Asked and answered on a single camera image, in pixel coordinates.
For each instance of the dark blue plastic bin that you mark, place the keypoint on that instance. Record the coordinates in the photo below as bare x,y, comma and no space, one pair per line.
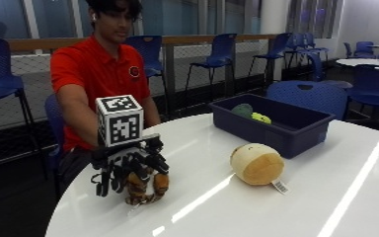
293,131

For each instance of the white cube with black markers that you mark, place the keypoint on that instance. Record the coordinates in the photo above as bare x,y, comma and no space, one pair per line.
121,122

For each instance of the round beige soft toy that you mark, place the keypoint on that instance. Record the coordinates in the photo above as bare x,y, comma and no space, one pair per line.
257,163

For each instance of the yellow-green soft toy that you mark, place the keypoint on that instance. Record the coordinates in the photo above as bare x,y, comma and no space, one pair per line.
262,118

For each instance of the the person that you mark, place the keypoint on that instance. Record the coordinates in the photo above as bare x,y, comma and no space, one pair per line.
96,70

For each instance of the tiger soft toy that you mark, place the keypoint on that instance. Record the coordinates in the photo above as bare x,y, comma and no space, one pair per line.
145,188

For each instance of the white earbud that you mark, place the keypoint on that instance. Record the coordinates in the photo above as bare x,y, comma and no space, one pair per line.
94,16

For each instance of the dark green soft toy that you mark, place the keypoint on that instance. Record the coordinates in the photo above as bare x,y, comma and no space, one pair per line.
242,110

